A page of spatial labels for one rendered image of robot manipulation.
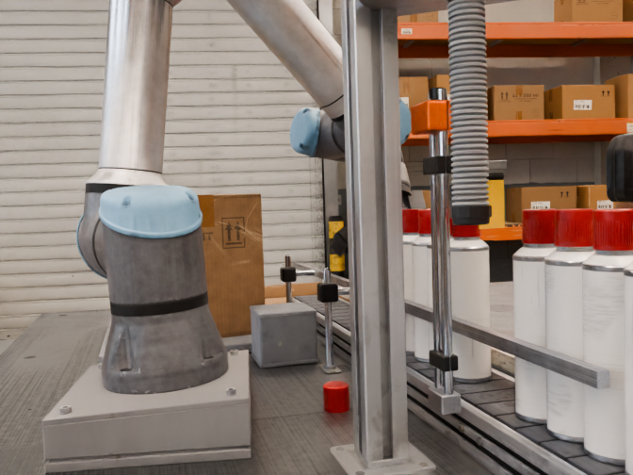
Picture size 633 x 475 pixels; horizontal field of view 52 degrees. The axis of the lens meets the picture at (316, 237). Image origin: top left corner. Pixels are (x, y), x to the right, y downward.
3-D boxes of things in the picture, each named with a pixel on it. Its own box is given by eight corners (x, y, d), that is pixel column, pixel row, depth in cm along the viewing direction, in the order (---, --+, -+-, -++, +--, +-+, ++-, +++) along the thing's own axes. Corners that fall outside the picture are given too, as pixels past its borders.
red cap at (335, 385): (354, 407, 85) (354, 383, 85) (339, 415, 83) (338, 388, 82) (333, 403, 87) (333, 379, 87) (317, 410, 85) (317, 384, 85)
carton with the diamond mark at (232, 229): (267, 333, 127) (261, 193, 125) (140, 348, 117) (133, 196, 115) (222, 311, 154) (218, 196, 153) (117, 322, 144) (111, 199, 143)
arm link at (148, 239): (121, 309, 71) (108, 185, 70) (95, 296, 83) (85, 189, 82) (223, 293, 77) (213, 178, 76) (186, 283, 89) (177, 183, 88)
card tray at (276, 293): (360, 310, 161) (360, 294, 161) (255, 319, 154) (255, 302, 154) (327, 295, 190) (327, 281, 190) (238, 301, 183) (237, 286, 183)
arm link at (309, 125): (323, 97, 97) (382, 111, 103) (288, 108, 107) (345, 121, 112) (317, 150, 97) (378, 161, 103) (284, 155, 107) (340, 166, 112)
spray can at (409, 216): (439, 353, 92) (435, 208, 91) (403, 356, 91) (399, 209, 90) (425, 346, 97) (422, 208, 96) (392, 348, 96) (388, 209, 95)
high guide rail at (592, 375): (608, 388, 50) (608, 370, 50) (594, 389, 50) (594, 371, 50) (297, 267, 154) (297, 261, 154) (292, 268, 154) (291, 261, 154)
